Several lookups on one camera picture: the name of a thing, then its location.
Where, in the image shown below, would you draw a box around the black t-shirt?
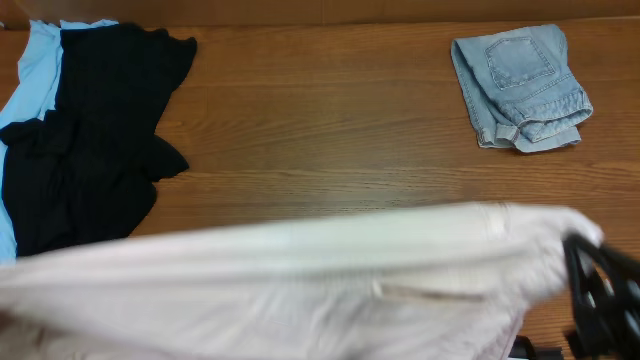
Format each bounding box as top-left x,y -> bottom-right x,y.
1,23 -> 198,257

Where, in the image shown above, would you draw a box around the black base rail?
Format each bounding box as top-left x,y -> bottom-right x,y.
507,336 -> 564,360

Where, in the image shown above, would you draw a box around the folded light blue jeans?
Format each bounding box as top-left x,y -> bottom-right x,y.
451,24 -> 594,153

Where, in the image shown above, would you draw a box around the light blue t-shirt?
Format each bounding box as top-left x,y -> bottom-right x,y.
0,18 -> 119,265

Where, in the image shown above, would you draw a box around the beige shorts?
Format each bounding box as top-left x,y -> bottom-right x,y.
1,203 -> 603,360

